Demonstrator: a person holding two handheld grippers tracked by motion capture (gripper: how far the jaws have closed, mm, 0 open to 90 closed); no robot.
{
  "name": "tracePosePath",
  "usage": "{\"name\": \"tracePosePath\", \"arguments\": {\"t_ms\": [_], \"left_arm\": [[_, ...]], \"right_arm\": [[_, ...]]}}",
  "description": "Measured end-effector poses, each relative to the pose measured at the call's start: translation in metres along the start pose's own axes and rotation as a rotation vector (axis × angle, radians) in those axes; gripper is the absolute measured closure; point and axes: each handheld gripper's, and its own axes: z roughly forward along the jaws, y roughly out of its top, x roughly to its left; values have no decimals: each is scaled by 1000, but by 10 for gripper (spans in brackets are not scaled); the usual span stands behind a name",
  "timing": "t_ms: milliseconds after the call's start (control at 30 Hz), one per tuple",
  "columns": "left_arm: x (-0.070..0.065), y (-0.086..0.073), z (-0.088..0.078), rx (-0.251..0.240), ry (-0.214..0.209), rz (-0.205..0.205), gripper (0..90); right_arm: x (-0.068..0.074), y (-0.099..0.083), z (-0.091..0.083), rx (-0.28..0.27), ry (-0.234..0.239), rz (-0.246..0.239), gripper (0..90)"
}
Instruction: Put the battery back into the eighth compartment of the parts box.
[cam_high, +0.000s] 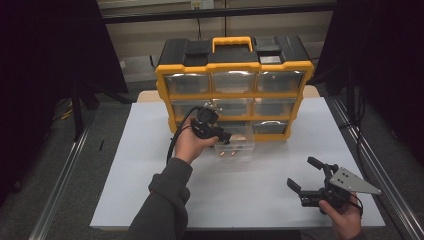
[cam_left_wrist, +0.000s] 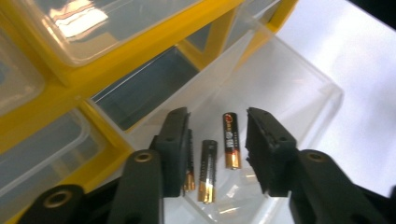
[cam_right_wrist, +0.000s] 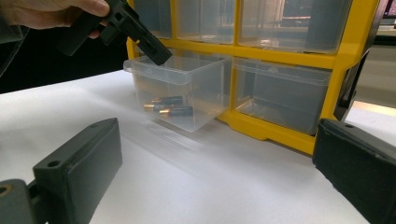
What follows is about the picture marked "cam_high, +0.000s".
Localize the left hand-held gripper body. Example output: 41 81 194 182
190 102 225 140

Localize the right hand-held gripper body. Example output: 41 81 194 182
298 166 383 209

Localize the clear plastic organizer drawer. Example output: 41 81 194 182
214 124 256 160

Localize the yellow black organizer cabinet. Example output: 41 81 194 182
154 34 315 143

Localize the person's left hand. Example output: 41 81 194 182
173 116 220 165

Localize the person's right hand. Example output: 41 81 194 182
318 194 364 240

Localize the grid of clear drawers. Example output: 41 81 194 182
163 71 305 135

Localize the black curtain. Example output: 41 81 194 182
313 0 424 168
0 0 130 203

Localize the black metal stand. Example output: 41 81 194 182
70 79 134 142

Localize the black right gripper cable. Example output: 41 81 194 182
346 192 365 217

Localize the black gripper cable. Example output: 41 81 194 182
346 192 365 217
165 105 202 165

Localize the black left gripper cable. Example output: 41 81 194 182
165 105 202 165

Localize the metal floor rail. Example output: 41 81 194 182
28 128 92 240
328 96 424 240

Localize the black wall rail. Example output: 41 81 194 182
99 2 336 25

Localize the white wall socket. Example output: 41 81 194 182
190 0 215 10

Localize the yellow floor cable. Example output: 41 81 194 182
52 99 75 122

